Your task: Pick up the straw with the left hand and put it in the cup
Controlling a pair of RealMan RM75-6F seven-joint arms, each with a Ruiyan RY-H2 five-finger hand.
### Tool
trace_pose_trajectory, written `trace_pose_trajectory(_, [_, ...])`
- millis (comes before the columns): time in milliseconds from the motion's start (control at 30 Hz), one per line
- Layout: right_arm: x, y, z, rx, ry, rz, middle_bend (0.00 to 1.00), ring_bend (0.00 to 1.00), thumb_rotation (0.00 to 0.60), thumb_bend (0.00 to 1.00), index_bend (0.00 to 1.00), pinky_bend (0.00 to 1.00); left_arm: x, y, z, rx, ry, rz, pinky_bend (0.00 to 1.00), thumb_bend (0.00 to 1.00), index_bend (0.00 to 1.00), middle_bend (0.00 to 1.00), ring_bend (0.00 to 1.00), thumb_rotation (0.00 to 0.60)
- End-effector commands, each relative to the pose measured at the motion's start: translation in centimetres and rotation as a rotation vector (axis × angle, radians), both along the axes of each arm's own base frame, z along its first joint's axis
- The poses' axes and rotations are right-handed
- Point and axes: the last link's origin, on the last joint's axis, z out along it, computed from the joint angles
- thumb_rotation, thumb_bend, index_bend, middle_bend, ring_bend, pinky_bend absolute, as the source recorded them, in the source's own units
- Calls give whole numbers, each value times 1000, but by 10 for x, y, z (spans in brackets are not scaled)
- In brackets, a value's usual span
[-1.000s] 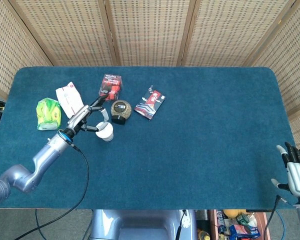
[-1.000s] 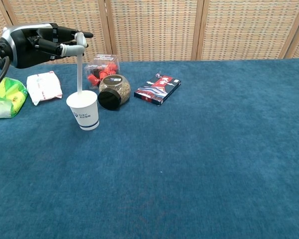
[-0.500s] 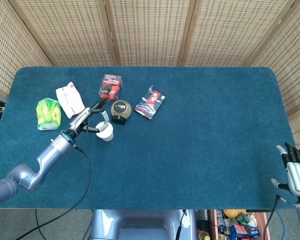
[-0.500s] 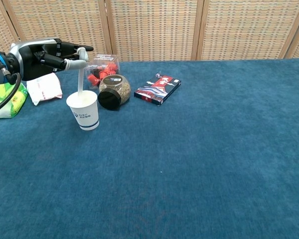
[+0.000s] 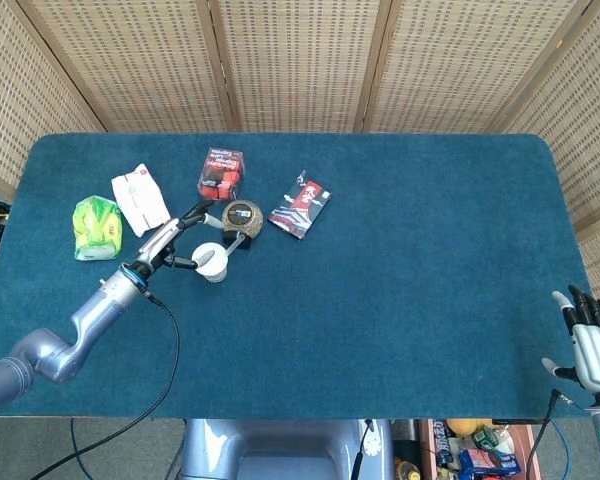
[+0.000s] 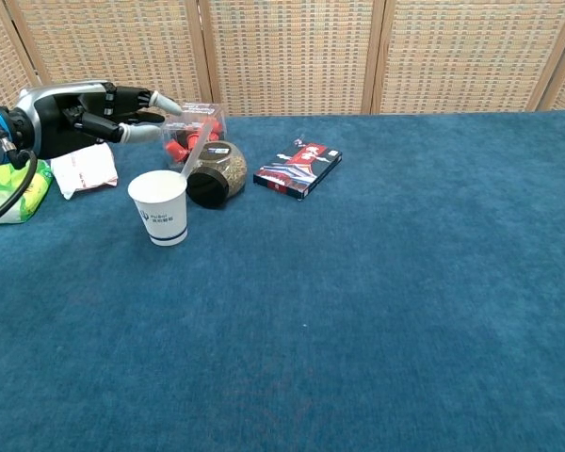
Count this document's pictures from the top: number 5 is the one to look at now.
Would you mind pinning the woven bamboo folding screen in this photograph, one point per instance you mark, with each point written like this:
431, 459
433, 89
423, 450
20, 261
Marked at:
300, 60

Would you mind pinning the clear box of red capsules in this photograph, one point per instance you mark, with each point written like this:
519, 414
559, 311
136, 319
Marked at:
221, 175

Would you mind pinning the glass jar with black lid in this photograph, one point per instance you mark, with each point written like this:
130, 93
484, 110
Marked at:
242, 217

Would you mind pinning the white plastic package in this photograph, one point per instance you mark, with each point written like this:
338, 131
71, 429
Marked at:
140, 200

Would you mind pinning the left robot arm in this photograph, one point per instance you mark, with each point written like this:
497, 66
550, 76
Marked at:
80, 325

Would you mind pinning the green snack bag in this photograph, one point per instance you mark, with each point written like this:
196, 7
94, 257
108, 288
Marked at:
97, 230

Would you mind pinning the transparent plastic straw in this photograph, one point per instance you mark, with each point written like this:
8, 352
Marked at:
234, 245

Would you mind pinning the blue carpet table cover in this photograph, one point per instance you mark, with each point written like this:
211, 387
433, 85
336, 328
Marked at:
380, 310

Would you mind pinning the blue-grey robot torso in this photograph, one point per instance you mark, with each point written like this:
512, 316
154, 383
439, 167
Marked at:
280, 450

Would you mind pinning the blue snack package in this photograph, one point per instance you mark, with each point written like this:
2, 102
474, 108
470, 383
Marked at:
490, 462

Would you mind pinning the dark box with red print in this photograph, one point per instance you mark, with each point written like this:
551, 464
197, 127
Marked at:
300, 205

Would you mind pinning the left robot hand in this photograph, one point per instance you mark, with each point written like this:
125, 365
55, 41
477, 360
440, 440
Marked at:
162, 237

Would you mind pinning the red storage crate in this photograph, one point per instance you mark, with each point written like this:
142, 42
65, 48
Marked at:
525, 440

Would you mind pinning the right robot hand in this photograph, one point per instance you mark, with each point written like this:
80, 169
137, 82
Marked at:
597, 350

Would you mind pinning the white paper cup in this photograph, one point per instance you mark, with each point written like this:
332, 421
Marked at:
215, 272

